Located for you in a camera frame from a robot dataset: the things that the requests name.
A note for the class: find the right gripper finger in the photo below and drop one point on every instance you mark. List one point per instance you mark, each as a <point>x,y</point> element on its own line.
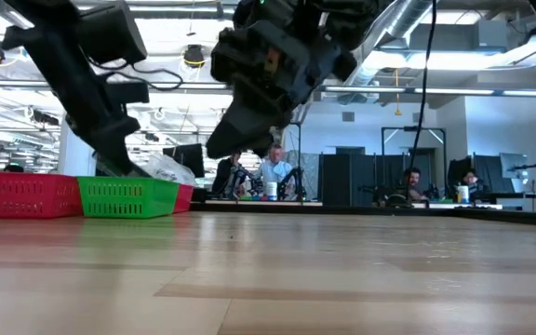
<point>245,125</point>
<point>264,145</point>

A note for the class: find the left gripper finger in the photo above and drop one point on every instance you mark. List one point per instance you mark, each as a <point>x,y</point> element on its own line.
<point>110,149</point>

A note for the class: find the white vanity pack bag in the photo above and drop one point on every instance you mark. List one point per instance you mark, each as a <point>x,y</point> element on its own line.
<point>170,170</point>

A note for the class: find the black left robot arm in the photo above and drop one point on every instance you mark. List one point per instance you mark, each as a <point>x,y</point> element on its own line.
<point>54,56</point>

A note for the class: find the person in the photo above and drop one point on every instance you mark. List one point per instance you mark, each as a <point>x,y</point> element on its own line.
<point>412,179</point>
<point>13,168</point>
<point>472,181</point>
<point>275,172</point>
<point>225,177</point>

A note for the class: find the white building column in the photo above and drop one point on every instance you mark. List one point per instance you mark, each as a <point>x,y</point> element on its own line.
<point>75,158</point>

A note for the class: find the white bottle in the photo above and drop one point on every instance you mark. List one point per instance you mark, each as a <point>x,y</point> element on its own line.
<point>272,191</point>

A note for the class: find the green plastic basket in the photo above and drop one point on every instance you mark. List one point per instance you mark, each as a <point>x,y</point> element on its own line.
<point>128,197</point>

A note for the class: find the black computer monitor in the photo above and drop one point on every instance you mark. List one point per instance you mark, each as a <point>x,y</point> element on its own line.
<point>193,158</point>

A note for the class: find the black partition panels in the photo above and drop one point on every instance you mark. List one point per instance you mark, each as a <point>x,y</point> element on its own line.
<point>342,179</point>

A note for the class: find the red plastic basket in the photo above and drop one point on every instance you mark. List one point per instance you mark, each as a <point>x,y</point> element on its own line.
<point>21,195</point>
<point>184,197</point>

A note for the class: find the bright ceiling light panel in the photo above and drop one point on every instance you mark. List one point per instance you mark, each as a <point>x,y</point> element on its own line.
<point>435,60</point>

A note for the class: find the long light strip bar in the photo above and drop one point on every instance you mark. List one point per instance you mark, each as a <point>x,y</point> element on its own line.
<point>435,90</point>

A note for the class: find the white cup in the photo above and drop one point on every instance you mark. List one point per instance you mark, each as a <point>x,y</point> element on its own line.
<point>462,193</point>

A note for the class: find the black partition panel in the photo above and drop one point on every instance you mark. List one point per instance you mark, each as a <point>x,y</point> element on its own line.
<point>486,174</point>

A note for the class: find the grey monitor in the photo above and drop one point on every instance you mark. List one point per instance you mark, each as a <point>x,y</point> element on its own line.
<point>512,163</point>

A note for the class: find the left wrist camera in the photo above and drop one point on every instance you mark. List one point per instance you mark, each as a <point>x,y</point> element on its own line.
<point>128,93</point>

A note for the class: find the grey wall vent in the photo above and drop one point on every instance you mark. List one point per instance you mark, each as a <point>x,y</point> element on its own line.
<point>348,116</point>
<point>418,117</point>

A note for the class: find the black aluminium table frame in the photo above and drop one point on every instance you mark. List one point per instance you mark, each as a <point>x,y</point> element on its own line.
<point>342,210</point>

